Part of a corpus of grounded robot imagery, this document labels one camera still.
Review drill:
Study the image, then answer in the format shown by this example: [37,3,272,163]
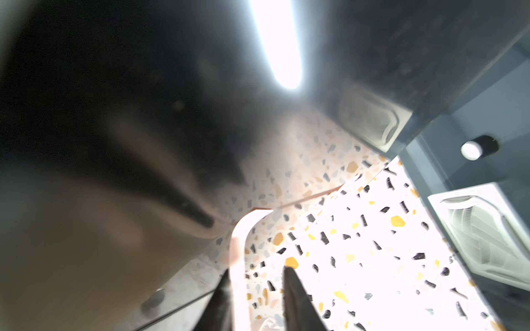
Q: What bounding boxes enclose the pink sticky note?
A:
[229,208,273,331]

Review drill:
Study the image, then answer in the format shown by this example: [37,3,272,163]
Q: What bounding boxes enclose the ceiling spot light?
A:
[460,135,500,161]

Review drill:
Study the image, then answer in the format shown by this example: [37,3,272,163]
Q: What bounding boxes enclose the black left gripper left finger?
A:
[193,270,233,331]

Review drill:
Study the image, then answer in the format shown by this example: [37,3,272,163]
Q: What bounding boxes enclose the black computer monitor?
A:
[1,1,529,330]

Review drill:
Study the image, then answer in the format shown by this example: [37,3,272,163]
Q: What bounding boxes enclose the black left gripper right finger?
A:
[283,267,327,331]

